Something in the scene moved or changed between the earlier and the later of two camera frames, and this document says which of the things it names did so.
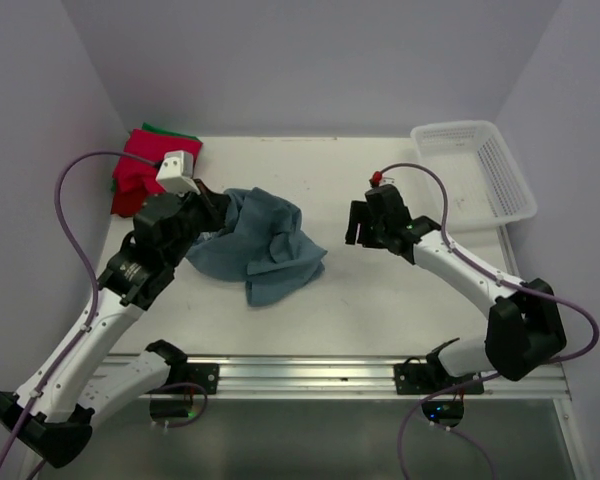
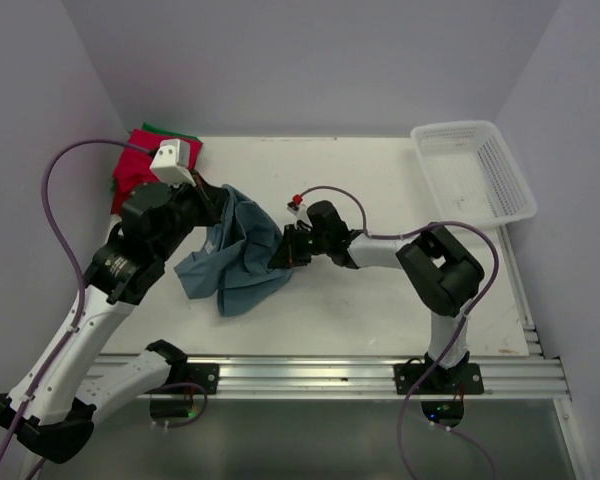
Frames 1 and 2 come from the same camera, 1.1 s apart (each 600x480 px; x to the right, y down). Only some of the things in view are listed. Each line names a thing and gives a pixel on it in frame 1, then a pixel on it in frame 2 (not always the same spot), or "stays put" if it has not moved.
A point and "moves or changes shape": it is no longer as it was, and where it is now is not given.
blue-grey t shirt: x=260 y=244 moves or changes shape
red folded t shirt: x=135 y=180 stays put
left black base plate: x=202 y=374 stays put
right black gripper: x=358 y=214 → x=288 y=254
